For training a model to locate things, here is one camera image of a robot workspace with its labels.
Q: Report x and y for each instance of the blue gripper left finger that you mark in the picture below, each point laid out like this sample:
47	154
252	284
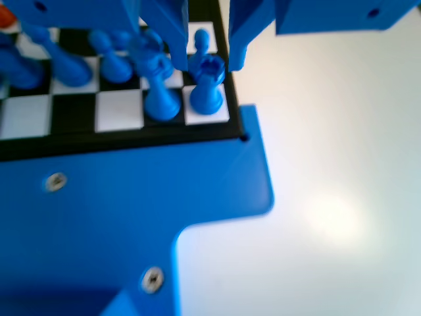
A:
174	29

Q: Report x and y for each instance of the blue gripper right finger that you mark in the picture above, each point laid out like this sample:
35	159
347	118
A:
243	23

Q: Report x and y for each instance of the blue chess king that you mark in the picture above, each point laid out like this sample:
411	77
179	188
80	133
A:
161	98

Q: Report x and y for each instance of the blue chess rook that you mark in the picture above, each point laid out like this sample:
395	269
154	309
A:
206	95

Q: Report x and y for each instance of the blue chess pawn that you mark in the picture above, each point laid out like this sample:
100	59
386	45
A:
113	67
201	39

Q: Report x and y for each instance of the red chess pawn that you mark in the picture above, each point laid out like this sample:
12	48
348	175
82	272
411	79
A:
6	16

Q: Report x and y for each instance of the black white chessboard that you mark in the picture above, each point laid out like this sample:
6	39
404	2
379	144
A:
74	113

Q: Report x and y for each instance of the silver plate screw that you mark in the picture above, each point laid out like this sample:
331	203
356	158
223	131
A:
152	279
56	181

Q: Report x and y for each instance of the blue base plate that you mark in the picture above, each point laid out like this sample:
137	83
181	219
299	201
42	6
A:
131	197

